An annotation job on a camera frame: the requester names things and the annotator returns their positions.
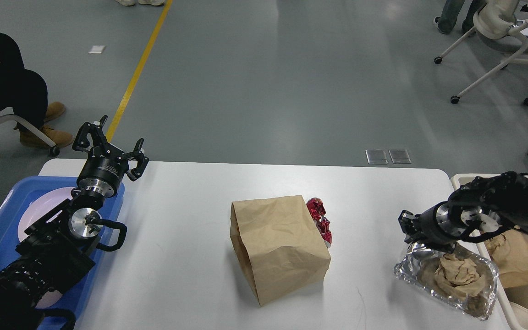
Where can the red foil wrapper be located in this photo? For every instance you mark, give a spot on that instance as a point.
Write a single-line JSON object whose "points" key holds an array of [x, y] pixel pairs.
{"points": [[317, 212]]}

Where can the paper scrap on floor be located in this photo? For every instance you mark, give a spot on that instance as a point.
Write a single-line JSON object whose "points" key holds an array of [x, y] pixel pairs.
{"points": [[96, 49]]}

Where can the white paper cup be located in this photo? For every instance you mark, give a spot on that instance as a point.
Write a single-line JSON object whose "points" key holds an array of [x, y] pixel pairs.
{"points": [[521, 314]]}

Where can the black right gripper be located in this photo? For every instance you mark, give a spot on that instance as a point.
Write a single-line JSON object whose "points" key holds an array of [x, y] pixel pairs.
{"points": [[435, 227]]}

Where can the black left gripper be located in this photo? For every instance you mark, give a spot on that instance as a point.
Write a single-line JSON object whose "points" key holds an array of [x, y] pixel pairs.
{"points": [[100, 173]]}

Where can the brown paper bag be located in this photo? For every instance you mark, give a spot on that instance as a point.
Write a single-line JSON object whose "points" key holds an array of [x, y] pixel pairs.
{"points": [[513, 270], [278, 246]]}

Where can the white office chair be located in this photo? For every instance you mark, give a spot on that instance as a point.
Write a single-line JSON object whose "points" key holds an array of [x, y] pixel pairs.
{"points": [[495, 24]]}

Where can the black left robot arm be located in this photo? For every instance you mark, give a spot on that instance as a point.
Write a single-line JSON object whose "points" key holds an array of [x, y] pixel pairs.
{"points": [[56, 255]]}

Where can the pink plate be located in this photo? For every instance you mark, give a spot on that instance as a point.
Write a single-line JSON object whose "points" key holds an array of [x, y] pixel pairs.
{"points": [[40, 207]]}

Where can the crumpled brown paper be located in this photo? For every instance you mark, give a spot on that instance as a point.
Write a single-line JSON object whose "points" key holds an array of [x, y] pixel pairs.
{"points": [[458, 277]]}

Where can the brown paper bag on table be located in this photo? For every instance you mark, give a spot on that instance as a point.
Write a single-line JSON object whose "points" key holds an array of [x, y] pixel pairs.
{"points": [[278, 246]]}

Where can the standing person white sneakers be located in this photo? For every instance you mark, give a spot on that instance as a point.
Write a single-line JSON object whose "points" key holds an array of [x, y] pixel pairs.
{"points": [[129, 3]]}

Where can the seated person in black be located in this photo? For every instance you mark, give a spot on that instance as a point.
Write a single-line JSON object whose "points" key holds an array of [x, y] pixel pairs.
{"points": [[26, 92]]}

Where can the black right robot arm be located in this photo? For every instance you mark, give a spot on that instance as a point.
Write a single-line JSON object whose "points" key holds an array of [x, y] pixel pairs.
{"points": [[479, 210]]}

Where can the brown paper ball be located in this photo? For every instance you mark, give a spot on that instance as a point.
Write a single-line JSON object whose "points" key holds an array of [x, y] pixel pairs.
{"points": [[498, 247]]}

